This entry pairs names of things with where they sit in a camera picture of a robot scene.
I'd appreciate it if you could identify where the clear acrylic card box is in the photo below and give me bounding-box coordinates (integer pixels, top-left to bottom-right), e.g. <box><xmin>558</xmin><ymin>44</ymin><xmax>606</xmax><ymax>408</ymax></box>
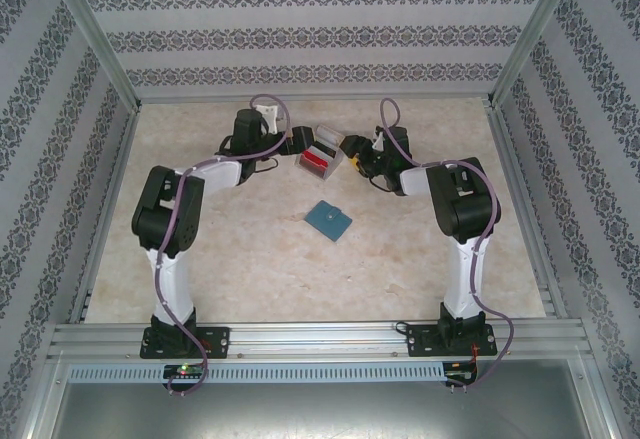
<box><xmin>294</xmin><ymin>126</ymin><xmax>347</xmax><ymax>184</ymax></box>

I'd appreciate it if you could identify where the blue leather card holder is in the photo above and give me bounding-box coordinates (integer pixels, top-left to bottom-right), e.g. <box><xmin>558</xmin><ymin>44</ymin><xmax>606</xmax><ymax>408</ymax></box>
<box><xmin>304</xmin><ymin>199</ymin><xmax>354</xmax><ymax>246</ymax></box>

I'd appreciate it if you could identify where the red plastic card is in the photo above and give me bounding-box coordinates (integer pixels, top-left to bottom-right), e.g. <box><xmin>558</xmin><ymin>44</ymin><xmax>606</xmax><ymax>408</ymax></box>
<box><xmin>299</xmin><ymin>151</ymin><xmax>330</xmax><ymax>171</ymax></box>

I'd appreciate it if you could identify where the small dark circuit board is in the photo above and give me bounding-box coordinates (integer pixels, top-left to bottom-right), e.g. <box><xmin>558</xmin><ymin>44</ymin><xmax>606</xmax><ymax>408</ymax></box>
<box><xmin>445</xmin><ymin>366</ymin><xmax>480</xmax><ymax>386</ymax></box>

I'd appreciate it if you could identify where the sheet metal tray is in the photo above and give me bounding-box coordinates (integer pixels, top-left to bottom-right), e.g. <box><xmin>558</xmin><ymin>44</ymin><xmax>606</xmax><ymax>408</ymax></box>
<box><xmin>27</xmin><ymin>351</ymin><xmax>619</xmax><ymax>439</ymax></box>

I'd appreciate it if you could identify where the circuit board with green light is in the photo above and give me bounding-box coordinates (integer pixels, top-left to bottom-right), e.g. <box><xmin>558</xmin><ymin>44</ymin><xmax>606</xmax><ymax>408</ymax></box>
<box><xmin>163</xmin><ymin>364</ymin><xmax>207</xmax><ymax>380</ymax></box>

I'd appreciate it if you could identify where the black right gripper cable loop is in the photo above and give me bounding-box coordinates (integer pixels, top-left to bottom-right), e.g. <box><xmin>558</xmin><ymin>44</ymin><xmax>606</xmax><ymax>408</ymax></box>
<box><xmin>362</xmin><ymin>171</ymin><xmax>396</xmax><ymax>196</ymax></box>

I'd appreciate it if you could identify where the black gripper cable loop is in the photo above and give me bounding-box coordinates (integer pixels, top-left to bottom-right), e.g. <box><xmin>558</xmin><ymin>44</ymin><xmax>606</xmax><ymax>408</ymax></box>
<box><xmin>249</xmin><ymin>156</ymin><xmax>281</xmax><ymax>174</ymax></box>
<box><xmin>362</xmin><ymin>171</ymin><xmax>396</xmax><ymax>196</ymax></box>

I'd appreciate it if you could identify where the black left gripper cable loop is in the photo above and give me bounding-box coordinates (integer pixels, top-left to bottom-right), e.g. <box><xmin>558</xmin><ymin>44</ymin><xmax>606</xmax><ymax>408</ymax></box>
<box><xmin>249</xmin><ymin>156</ymin><xmax>281</xmax><ymax>174</ymax></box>

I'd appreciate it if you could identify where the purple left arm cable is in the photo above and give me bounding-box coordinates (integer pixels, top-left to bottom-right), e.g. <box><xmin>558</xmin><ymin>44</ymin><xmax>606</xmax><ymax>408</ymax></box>
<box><xmin>154</xmin><ymin>93</ymin><xmax>296</xmax><ymax>398</ymax></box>

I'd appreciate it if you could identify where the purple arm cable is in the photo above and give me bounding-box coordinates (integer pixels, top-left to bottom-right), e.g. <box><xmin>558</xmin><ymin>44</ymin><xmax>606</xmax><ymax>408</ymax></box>
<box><xmin>379</xmin><ymin>97</ymin><xmax>516</xmax><ymax>391</ymax></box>
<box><xmin>154</xmin><ymin>93</ymin><xmax>296</xmax><ymax>398</ymax></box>

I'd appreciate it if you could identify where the aluminium side rail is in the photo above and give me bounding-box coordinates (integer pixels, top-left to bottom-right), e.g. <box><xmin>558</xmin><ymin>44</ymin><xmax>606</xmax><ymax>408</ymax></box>
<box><xmin>69</xmin><ymin>103</ymin><xmax>144</xmax><ymax>325</ymax></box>
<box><xmin>487</xmin><ymin>103</ymin><xmax>570</xmax><ymax>320</ymax></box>

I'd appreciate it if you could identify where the aluminium frame post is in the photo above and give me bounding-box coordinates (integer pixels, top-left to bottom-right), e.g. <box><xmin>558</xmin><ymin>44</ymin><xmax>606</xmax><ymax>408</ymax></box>
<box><xmin>487</xmin><ymin>0</ymin><xmax>596</xmax><ymax>110</ymax></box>
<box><xmin>47</xmin><ymin>0</ymin><xmax>141</xmax><ymax>110</ymax></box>

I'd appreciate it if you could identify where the long aluminium mounting rail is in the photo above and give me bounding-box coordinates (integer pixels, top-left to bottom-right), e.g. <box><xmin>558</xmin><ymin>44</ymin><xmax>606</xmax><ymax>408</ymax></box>
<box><xmin>47</xmin><ymin>321</ymin><xmax>587</xmax><ymax>360</ymax></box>

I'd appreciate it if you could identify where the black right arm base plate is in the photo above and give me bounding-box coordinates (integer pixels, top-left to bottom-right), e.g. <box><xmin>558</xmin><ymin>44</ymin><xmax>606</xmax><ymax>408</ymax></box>
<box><xmin>406</xmin><ymin>323</ymin><xmax>500</xmax><ymax>359</ymax></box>

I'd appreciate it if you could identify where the slotted grey cable duct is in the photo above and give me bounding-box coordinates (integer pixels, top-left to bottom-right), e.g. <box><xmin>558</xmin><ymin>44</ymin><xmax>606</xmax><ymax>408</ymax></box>
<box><xmin>67</xmin><ymin>361</ymin><xmax>447</xmax><ymax>384</ymax></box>

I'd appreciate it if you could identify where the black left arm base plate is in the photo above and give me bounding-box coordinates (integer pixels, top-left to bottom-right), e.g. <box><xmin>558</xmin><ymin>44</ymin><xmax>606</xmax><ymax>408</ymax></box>
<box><xmin>139</xmin><ymin>326</ymin><xmax>232</xmax><ymax>361</ymax></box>

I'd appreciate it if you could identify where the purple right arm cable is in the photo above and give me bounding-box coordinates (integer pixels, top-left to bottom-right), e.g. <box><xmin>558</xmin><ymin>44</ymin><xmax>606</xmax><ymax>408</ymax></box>
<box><xmin>379</xmin><ymin>97</ymin><xmax>516</xmax><ymax>391</ymax></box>

